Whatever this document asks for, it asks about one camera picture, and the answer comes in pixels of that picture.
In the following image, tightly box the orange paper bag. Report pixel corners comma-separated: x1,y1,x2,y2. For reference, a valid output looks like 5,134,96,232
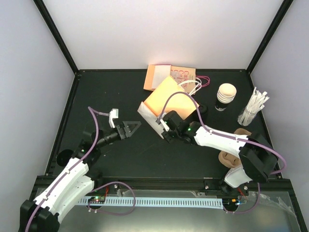
137,76,199,138

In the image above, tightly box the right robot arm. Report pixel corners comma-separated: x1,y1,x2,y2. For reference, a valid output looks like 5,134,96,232
157,111,278,196

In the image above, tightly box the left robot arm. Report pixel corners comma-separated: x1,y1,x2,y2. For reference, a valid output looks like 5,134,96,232
19,121,141,232

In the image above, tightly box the stack of black lids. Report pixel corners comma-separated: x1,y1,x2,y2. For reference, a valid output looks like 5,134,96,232
198,104,208,115

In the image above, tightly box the Cakes printed paper bag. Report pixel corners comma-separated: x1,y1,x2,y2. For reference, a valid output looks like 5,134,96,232
170,65,210,87

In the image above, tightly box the brown pulp cup carrier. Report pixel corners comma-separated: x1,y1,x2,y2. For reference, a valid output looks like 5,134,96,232
218,151,241,168

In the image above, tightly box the orange flat bag stack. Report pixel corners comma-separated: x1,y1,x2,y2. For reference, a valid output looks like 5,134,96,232
143,64,171,91

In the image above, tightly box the stack of paper cups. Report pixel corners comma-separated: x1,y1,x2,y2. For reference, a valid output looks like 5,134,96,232
215,83,237,111

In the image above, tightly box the jar of white stirrers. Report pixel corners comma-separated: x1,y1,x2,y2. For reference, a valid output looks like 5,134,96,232
238,87,269,126

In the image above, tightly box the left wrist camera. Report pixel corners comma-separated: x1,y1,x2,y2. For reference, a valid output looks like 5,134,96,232
109,108,119,128

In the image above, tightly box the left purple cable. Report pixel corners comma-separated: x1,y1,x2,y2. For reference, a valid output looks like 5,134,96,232
24,106,136,232

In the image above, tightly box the purple cable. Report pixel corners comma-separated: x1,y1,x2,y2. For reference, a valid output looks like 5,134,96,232
24,106,136,232
159,91,288,215

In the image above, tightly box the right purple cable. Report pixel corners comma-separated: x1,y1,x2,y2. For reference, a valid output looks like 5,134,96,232
159,91,288,215

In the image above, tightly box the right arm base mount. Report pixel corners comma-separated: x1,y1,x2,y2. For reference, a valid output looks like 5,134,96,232
203,178,249,197

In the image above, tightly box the light blue cable duct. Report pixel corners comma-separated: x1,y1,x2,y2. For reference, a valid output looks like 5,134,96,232
77,196,223,209

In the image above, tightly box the black frame post left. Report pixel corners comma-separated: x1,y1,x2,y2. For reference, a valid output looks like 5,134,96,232
33,0,79,74

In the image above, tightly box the black frame post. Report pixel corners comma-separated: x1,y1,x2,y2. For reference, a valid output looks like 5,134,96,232
33,0,79,74
246,0,294,74

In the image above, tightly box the black frame post right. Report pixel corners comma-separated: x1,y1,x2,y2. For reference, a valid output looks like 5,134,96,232
246,0,294,74

